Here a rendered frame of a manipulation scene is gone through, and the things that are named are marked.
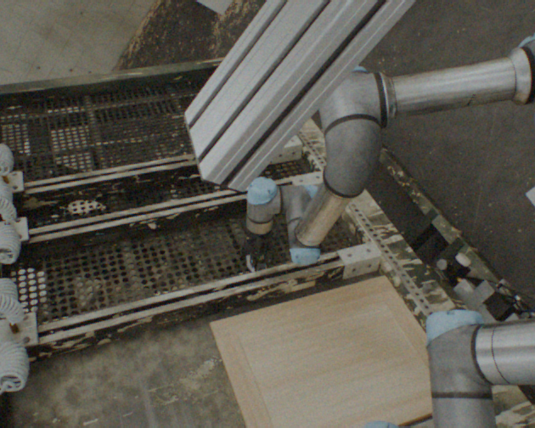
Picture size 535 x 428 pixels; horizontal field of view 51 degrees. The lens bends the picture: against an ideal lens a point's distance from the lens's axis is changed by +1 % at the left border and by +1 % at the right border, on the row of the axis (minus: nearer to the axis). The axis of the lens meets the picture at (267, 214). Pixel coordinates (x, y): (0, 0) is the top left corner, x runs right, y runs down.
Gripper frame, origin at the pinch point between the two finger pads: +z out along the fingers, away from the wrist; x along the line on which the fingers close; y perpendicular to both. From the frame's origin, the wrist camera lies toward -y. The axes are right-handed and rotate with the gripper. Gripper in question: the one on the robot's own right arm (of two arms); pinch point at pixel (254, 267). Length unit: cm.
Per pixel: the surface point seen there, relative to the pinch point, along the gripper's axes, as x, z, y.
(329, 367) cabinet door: 7.4, 0.4, 38.7
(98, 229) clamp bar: -42, -4, -26
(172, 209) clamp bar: -18.4, -4.3, -28.4
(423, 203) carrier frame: 99, 37, -43
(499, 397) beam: 43, -3, 62
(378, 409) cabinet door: 14, 0, 54
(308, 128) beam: 45, -2, -62
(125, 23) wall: 32, 147, -497
